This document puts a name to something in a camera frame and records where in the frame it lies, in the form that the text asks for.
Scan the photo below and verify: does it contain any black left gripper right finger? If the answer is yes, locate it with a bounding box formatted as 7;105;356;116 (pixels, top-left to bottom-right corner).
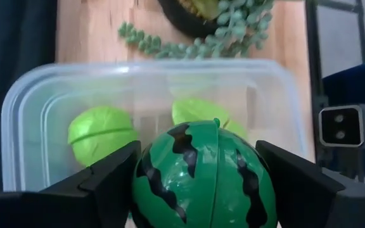
255;139;347;228

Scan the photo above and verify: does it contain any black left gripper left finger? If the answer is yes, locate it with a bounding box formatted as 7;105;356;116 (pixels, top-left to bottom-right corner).
41;140;143;228

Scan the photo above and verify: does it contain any light green round toy fruit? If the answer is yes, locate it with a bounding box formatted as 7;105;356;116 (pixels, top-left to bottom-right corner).
67;106;139;167

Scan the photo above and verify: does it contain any striped green toy watermelon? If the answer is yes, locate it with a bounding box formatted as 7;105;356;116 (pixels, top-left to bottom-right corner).
131;117;278;228

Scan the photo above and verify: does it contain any clear plastic tupperware container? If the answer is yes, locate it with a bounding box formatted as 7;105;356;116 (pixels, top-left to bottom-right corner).
1;58;309;193

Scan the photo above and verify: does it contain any light green toy starfruit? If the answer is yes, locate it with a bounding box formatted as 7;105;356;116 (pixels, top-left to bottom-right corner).
171;98;248;140

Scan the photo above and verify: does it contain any dark blue fabric object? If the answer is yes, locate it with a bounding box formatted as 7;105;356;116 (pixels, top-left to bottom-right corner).
321;56;365;191

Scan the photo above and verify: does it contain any succulent plant in dark pot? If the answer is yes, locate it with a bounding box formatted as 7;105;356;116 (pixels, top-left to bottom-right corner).
117;0;275;61

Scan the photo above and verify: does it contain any silver table-level camera box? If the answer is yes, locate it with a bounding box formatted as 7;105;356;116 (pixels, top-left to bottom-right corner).
317;104;365;149

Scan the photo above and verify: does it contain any black aluminium table frame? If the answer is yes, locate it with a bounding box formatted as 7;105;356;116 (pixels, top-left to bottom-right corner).
305;0;365;165

